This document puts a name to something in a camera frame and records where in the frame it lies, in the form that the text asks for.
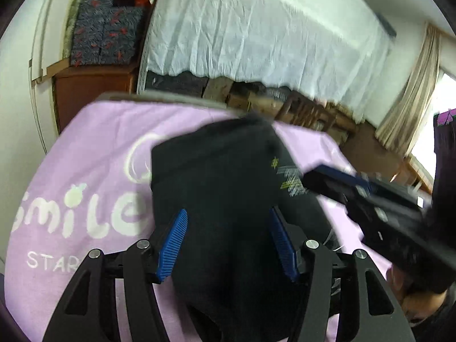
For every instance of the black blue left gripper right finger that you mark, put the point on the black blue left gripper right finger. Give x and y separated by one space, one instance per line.
330 284

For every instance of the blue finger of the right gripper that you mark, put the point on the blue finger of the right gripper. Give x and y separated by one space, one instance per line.
335 184

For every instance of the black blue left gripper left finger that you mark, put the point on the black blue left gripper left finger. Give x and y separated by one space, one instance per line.
87 310

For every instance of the black jacket with yellow zipper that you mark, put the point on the black jacket with yellow zipper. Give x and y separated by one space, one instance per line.
227 176

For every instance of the brown wooden desk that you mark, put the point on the brown wooden desk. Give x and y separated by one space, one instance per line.
365 153

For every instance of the beige patterned curtain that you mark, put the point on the beige patterned curtain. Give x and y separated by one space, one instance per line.
398 130

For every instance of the dark wooden chair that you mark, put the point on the dark wooden chair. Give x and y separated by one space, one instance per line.
298 110

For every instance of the lilac printed bed sheet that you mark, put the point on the lilac printed bed sheet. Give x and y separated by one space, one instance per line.
92 190

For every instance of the white crinkled cover cloth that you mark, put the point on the white crinkled cover cloth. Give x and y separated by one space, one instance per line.
331 50

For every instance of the brown wooden cabinet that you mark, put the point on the brown wooden cabinet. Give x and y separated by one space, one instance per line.
76 86

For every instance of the patterned dark blue storage boxes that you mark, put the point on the patterned dark blue storage boxes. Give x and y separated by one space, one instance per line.
107 32

